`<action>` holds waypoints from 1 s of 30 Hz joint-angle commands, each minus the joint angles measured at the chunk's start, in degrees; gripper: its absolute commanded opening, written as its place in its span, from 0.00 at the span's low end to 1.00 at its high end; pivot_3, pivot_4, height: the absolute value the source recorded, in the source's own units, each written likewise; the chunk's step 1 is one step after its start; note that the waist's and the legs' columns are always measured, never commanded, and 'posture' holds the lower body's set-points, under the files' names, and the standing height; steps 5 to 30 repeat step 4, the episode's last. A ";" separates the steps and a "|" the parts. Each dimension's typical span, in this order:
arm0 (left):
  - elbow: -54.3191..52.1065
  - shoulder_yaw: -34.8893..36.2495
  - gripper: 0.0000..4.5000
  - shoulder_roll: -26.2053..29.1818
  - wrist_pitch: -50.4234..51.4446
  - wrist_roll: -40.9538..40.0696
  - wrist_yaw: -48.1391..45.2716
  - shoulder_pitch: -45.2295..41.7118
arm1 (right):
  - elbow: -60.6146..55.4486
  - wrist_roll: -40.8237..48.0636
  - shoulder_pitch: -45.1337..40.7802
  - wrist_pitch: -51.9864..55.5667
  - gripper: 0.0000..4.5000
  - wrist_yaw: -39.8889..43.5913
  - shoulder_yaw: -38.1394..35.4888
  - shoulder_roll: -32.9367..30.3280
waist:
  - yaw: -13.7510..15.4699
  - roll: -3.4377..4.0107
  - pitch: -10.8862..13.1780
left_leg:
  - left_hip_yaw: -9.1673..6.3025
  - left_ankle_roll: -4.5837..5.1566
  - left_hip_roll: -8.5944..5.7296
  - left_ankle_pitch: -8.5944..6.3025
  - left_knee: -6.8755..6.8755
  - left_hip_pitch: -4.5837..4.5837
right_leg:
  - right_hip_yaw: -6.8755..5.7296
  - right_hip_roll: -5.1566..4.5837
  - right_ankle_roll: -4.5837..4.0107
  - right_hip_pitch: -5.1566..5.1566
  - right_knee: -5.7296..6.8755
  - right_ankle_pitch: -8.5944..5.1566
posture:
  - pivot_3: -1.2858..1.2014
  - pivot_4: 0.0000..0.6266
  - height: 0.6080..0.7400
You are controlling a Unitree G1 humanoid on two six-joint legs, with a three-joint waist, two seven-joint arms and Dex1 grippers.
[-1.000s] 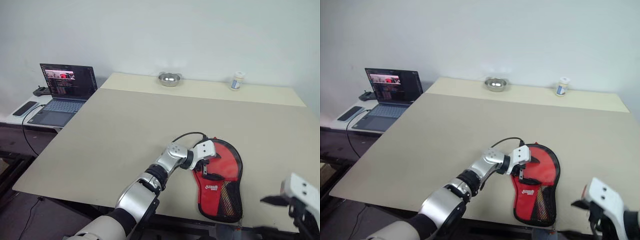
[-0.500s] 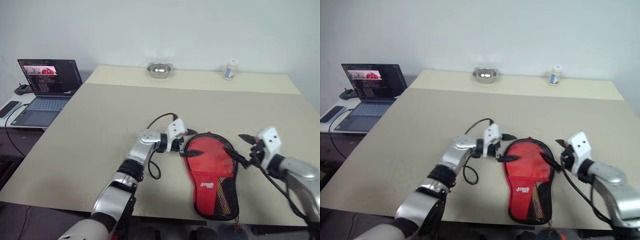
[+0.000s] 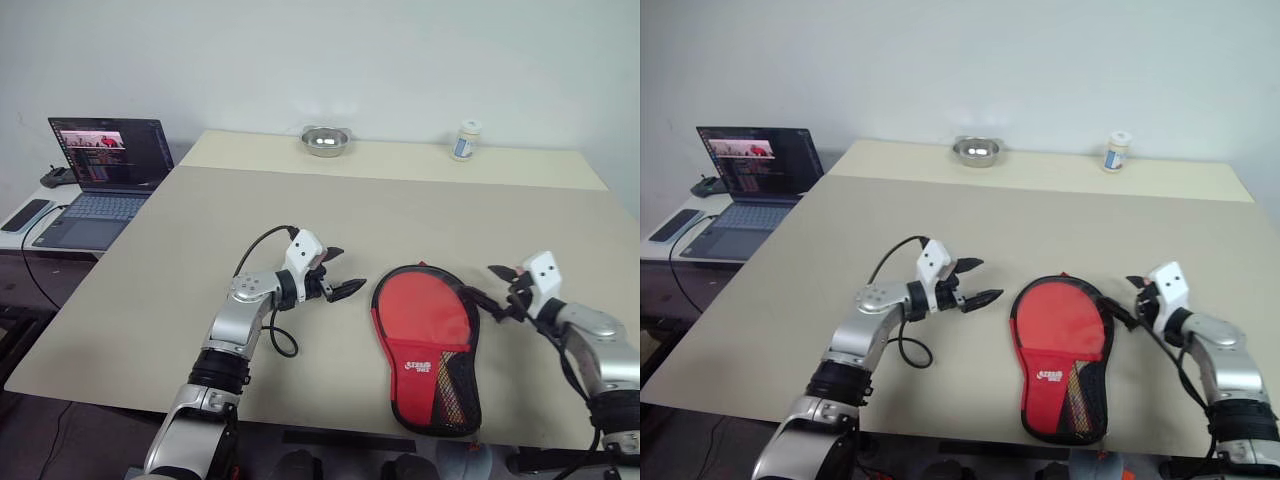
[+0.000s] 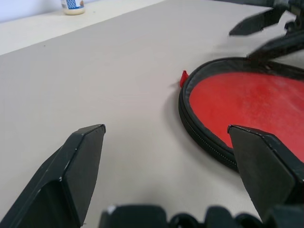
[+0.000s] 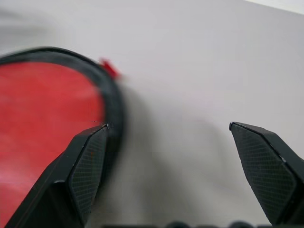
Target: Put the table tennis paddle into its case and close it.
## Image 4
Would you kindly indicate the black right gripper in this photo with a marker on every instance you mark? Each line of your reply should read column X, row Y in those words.
column 297, row 7

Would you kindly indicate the black and red paddle case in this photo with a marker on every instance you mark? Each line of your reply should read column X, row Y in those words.
column 183, row 107

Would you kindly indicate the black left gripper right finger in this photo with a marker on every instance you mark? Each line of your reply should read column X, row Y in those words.
column 266, row 171

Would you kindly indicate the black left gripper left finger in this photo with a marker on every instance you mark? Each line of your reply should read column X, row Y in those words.
column 59, row 178

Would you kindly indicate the white plastic jar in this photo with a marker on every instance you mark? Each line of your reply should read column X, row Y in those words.
column 72, row 8

